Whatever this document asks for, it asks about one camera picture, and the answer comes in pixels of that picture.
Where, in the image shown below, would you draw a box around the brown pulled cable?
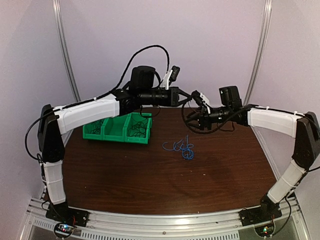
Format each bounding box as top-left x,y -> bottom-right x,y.
128,113 -> 152,138
127,113 -> 151,140

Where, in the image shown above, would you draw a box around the green plastic bin left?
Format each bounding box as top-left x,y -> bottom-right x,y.
82,119 -> 105,140

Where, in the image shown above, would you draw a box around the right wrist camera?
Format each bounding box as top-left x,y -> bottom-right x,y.
191,90 -> 211,114

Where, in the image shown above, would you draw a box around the right aluminium frame post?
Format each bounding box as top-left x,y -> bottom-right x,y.
243,0 -> 273,105

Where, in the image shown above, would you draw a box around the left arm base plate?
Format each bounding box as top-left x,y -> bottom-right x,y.
45,206 -> 89,227

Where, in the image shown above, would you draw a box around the dark blue pulled cable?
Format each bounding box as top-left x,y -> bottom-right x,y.
88,119 -> 105,136

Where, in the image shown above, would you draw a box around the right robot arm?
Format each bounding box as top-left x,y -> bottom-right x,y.
182,85 -> 320,221

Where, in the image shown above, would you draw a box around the green plastic bin right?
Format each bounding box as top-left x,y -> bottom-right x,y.
124,112 -> 153,145

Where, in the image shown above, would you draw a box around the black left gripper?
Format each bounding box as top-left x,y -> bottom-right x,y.
139,86 -> 193,107

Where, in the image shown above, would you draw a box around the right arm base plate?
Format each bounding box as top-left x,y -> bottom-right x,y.
238,206 -> 282,227

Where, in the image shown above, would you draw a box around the blue and brown cables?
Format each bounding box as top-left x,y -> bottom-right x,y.
161,134 -> 196,161

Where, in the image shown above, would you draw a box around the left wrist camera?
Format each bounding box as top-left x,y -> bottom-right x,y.
160,65 -> 181,90

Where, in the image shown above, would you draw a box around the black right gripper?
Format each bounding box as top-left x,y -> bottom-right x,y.
185,105 -> 232,130

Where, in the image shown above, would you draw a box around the green plastic bin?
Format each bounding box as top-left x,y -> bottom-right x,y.
101,115 -> 128,142
124,112 -> 153,145
82,119 -> 105,140

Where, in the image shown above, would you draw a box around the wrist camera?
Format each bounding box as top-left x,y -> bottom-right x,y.
160,65 -> 181,90
191,90 -> 211,114

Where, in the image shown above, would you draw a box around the aluminium front rail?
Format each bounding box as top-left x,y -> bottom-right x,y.
23,194 -> 308,240

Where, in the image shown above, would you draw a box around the green plastic bin middle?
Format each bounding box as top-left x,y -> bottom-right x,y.
101,115 -> 128,142

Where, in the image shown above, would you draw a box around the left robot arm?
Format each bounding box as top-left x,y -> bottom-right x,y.
33,66 -> 192,222

